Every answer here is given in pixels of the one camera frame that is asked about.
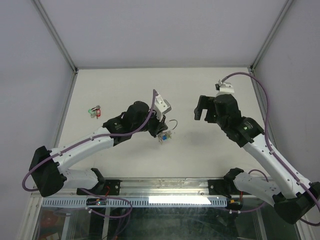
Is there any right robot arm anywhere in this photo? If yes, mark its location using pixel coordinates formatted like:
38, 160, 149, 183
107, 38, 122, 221
194, 94, 320, 225

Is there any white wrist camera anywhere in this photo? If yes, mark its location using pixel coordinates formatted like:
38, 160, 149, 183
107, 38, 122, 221
215, 80, 235, 96
153, 94, 172, 122

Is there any aluminium frame post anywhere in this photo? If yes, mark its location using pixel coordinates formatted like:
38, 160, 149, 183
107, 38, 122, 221
249, 0, 296, 72
31, 0, 78, 74

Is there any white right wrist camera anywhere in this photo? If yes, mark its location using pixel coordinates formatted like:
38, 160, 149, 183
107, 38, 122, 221
215, 80, 235, 96

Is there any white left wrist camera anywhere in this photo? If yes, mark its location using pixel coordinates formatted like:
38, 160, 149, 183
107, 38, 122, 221
153, 94, 172, 122

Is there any silver keyring with keys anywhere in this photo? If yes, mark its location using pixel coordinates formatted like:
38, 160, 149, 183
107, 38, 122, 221
157, 119, 178, 145

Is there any key with red tag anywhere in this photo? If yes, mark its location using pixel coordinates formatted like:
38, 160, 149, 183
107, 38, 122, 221
95, 108, 101, 119

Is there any left aluminium frame post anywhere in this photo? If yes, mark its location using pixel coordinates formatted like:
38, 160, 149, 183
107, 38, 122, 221
31, 0, 78, 74

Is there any metal mounting rail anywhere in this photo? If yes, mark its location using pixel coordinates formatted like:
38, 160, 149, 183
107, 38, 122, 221
27, 176, 240, 198

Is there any key with green tag left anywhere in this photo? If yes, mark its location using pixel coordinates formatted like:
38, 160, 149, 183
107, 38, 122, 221
88, 105, 101, 118

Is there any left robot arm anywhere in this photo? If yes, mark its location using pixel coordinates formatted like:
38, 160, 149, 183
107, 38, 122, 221
29, 100, 172, 197

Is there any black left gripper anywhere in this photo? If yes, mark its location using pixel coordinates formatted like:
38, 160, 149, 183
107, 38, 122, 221
132, 107, 168, 138

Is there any right aluminium frame post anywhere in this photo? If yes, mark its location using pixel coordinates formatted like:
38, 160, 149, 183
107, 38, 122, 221
249, 0, 296, 72

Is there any white slotted cable duct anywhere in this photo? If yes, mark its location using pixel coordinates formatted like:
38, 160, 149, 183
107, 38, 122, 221
42, 196, 228, 209

